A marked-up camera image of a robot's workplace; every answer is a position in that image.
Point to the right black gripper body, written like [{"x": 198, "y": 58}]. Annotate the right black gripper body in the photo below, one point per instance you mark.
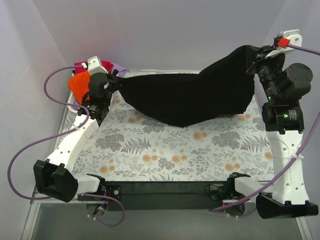
[{"x": 261, "y": 57}]

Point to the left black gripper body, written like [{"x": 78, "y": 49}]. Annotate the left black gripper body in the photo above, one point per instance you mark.
[{"x": 111, "y": 81}]

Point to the black t shirt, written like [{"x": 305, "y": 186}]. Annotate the black t shirt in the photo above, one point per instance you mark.
[{"x": 183, "y": 99}]

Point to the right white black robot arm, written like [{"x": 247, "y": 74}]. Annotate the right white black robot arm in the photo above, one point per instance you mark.
[{"x": 285, "y": 196}]

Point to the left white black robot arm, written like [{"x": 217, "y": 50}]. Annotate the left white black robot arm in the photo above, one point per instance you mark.
[{"x": 53, "y": 176}]

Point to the lavender t shirt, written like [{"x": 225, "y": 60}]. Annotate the lavender t shirt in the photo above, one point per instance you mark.
[{"x": 118, "y": 70}]

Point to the orange t shirt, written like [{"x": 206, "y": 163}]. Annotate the orange t shirt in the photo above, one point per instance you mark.
[{"x": 78, "y": 84}]

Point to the magenta t shirt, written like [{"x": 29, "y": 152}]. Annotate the magenta t shirt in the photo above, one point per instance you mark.
[{"x": 106, "y": 64}]

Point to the white plastic laundry basket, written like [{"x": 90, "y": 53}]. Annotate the white plastic laundry basket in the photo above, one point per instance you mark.
[{"x": 73, "y": 105}]

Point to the floral patterned table mat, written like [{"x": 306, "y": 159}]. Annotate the floral patterned table mat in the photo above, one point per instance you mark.
[{"x": 129, "y": 146}]

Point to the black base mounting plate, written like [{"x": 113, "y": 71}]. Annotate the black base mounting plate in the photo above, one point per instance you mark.
[{"x": 170, "y": 203}]

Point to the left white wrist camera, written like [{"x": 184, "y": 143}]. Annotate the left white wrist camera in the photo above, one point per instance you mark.
[{"x": 93, "y": 66}]

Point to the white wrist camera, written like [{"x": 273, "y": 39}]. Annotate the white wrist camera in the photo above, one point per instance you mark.
[
  {"x": 283, "y": 40},
  {"x": 93, "y": 66}
]

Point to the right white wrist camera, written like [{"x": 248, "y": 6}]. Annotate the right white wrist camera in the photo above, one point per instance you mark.
[{"x": 283, "y": 40}]

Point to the aluminium frame rail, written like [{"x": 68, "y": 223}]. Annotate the aluminium frame rail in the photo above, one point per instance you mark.
[{"x": 45, "y": 198}]

